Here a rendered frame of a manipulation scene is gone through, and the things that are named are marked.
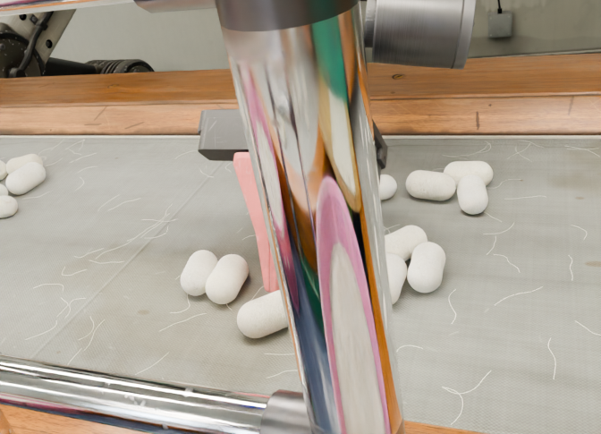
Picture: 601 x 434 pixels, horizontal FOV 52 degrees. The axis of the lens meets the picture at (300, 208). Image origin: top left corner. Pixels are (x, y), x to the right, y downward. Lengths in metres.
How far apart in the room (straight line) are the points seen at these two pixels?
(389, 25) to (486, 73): 0.21
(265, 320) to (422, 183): 0.16
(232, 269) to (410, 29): 0.18
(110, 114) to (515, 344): 0.47
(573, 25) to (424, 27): 2.14
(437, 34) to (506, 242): 0.13
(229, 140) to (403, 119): 0.22
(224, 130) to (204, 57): 2.37
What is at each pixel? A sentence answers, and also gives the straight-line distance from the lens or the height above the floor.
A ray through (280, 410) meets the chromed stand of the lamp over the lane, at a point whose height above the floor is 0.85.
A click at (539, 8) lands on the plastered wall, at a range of 2.48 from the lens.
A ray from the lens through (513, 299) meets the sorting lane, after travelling 0.36.
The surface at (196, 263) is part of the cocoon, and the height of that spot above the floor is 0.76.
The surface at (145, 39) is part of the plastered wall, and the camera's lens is 2.82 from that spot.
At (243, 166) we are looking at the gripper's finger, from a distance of 0.35.
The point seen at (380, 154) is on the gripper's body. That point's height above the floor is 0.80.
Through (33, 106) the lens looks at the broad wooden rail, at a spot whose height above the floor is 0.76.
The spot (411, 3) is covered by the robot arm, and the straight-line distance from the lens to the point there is 0.39.
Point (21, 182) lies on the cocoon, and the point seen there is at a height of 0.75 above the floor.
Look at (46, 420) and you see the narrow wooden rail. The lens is 0.32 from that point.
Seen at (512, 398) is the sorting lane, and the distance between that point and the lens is 0.31.
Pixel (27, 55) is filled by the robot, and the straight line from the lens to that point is 1.02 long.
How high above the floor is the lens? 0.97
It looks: 31 degrees down
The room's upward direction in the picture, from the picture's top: 11 degrees counter-clockwise
